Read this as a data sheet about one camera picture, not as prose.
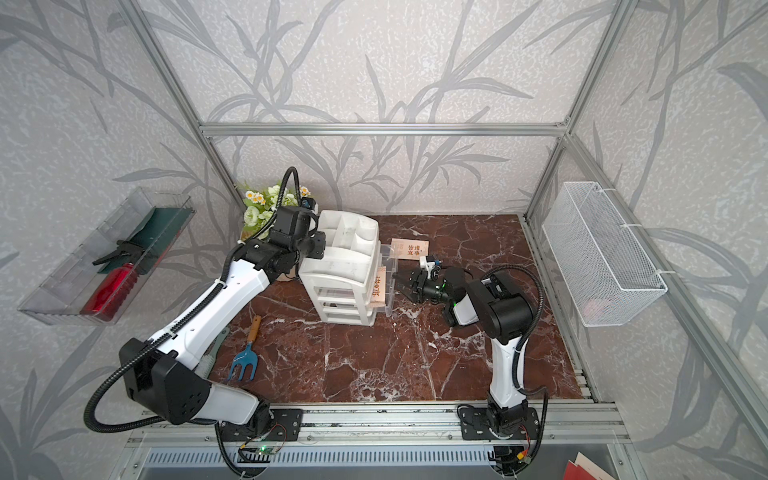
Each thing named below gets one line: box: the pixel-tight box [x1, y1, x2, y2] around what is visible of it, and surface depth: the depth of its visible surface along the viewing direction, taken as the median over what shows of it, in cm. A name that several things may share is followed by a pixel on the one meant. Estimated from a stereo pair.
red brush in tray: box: [80, 263, 138, 322], surface depth 59 cm
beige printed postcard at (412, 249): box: [391, 238, 430, 260], surface depth 114 cm
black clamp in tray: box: [92, 240, 147, 266], surface depth 67 cm
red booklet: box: [563, 451, 616, 480], surface depth 69 cm
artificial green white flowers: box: [241, 185, 311, 241], surface depth 84 cm
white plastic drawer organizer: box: [299, 210, 382, 326], surface depth 82 cm
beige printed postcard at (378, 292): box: [366, 266, 386, 308], surface depth 91 cm
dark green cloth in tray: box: [97, 207, 193, 274], surface depth 69 cm
